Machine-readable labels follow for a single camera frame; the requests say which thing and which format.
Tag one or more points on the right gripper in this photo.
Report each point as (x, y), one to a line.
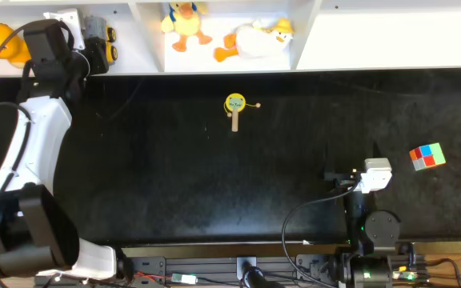
(338, 180)

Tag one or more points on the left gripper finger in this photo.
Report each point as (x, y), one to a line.
(97, 58)

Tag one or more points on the grey and yellow toy truck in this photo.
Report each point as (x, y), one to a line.
(94, 26)

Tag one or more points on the many-coloured puzzle cube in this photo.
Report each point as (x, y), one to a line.
(426, 156)

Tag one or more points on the yellow rubber duck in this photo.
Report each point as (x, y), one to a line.
(2, 40)

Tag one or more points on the yellow rattle drum toy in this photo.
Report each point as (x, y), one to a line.
(235, 103)

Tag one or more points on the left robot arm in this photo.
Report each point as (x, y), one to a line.
(38, 132)

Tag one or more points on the yellow plush duck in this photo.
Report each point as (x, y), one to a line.
(186, 24)

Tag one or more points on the white shelf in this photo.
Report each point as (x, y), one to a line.
(374, 40)

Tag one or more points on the white plush duck with hat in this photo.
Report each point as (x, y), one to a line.
(254, 42)

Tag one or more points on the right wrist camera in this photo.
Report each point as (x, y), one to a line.
(374, 178)

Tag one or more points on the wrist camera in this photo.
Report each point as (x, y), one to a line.
(64, 28)
(374, 178)

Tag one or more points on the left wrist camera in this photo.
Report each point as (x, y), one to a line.
(64, 28)

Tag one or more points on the mounting rail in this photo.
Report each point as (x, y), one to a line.
(214, 268)

